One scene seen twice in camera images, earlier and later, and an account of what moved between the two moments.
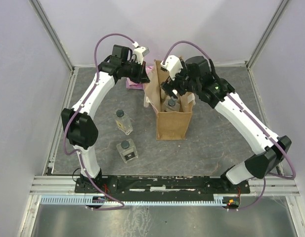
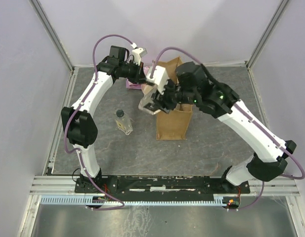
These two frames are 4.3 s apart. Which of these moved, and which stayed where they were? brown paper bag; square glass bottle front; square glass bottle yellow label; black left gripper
Moved: square glass bottle front
Stayed: black left gripper; brown paper bag; square glass bottle yellow label
